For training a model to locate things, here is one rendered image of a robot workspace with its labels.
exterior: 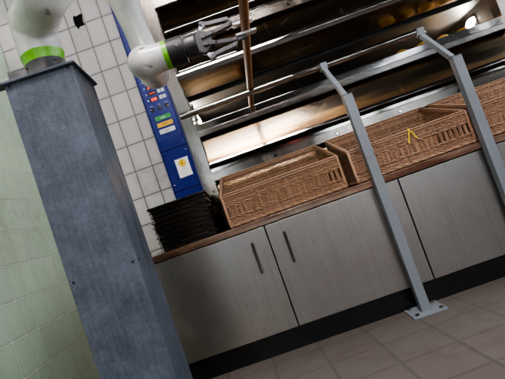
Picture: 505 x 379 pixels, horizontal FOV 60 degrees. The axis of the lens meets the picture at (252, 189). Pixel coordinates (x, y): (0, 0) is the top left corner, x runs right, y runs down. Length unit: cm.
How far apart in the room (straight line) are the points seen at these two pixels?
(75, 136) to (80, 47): 148
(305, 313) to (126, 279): 89
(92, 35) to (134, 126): 58
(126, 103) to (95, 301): 151
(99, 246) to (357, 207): 108
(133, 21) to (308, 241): 109
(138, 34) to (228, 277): 102
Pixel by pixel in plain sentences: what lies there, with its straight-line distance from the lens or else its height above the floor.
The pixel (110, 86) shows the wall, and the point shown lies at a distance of 267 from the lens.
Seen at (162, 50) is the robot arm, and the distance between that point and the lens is 150.
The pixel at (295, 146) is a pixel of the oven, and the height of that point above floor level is 88.
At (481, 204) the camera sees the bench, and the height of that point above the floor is 33.
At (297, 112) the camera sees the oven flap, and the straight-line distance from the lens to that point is 251.
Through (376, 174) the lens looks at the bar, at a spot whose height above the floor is 59.
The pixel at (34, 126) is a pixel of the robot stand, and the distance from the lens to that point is 141.
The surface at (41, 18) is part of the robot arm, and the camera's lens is 145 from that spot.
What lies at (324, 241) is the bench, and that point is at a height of 40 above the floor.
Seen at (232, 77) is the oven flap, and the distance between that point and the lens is 255.
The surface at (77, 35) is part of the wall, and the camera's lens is 283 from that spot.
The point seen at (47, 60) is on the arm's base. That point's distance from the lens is 149.
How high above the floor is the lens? 62
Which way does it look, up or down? 3 degrees up
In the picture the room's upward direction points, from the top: 19 degrees counter-clockwise
